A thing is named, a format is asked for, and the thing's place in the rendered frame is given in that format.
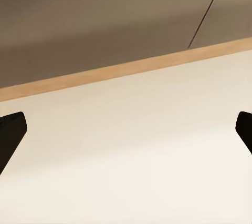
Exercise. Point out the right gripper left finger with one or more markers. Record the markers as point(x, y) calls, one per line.
point(13, 128)

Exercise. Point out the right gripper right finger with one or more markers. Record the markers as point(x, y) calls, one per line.
point(244, 128)

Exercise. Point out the cabinet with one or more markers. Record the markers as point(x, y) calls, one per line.
point(43, 39)

